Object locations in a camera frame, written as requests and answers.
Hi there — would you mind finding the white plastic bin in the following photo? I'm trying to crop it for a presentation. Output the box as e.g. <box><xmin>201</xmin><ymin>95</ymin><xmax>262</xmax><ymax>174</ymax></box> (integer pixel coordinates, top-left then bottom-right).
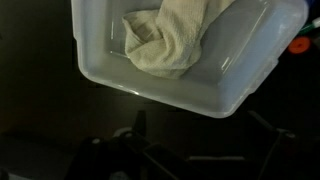
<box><xmin>70</xmin><ymin>0</ymin><xmax>309</xmax><ymax>119</ymax></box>

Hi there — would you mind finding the orange disc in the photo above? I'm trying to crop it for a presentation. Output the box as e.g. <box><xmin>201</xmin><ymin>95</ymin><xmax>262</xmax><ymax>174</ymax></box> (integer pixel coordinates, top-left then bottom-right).
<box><xmin>287</xmin><ymin>35</ymin><xmax>313</xmax><ymax>55</ymax></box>

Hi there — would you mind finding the white green marker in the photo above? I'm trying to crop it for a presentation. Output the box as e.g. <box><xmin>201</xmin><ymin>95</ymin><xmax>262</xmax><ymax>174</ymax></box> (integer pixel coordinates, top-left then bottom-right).
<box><xmin>298</xmin><ymin>16</ymin><xmax>320</xmax><ymax>36</ymax></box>

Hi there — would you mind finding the white cloth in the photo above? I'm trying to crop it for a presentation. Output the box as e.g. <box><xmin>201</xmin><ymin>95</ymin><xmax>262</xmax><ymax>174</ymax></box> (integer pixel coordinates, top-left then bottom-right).
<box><xmin>121</xmin><ymin>0</ymin><xmax>236</xmax><ymax>80</ymax></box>

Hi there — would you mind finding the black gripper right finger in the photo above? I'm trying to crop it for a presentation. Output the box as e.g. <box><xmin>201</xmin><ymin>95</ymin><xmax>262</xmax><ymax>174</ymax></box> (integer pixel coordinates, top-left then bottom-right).
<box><xmin>247</xmin><ymin>110</ymin><xmax>279</xmax><ymax>134</ymax></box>

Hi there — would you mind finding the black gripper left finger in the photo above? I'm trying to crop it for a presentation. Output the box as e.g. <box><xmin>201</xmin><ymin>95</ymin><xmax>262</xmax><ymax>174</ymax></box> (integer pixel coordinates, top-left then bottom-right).
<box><xmin>132</xmin><ymin>109</ymin><xmax>147</xmax><ymax>138</ymax></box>

